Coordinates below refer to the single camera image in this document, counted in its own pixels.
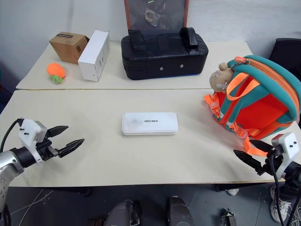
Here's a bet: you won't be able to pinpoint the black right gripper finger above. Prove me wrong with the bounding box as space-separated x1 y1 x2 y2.
233 149 262 171
250 139 274 153

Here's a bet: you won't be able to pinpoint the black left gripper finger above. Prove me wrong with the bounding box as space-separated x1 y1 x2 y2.
57 138 85 158
46 125 70 138

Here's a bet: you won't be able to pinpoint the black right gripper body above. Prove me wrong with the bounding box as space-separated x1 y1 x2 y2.
256 146 285 177

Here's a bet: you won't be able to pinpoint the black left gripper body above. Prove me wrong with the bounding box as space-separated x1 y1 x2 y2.
35 134 59 161

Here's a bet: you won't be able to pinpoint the orange and teal backpack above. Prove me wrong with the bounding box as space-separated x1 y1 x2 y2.
203 55 301 157

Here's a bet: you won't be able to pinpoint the white case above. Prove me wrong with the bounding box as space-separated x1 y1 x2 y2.
121 112 178 137

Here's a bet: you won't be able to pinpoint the black padded case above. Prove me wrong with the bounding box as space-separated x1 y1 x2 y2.
120 27 210 81

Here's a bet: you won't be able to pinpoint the orange plush carrot toy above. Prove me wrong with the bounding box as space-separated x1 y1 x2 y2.
46 62 67 84

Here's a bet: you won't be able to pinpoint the beige plush toy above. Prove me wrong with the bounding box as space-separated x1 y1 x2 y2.
209 62 235 91

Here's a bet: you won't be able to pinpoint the white cardboard box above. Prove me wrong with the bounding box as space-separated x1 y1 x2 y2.
77 30 111 82

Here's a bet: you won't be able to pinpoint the brown cardboard box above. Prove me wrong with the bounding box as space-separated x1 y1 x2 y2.
48 32 90 65

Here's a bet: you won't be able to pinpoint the dark rounded shape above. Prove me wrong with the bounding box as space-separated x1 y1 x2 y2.
107 199 142 226
165 195 195 226

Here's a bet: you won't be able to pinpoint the black chair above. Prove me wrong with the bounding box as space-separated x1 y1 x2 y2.
269 38 301 79

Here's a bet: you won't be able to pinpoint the small clear plastic bag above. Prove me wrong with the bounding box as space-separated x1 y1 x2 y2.
143 6 162 26

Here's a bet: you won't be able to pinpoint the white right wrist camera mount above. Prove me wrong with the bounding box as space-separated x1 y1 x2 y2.
271 132 300 181

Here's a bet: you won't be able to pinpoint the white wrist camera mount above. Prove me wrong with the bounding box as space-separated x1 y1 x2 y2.
18 118 48 165
271 132 300 181

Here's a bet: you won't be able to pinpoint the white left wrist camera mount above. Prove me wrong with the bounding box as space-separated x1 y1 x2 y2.
18 118 48 165

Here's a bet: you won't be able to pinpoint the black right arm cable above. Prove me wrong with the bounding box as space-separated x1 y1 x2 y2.
268 153 290 226

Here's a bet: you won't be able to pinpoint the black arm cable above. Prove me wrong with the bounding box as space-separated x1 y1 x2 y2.
268 153 290 226
0 119 24 153

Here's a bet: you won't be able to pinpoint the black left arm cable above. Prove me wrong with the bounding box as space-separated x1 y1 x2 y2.
0 119 24 153

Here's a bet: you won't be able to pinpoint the white floor cables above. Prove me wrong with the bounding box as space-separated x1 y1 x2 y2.
9 188 55 220

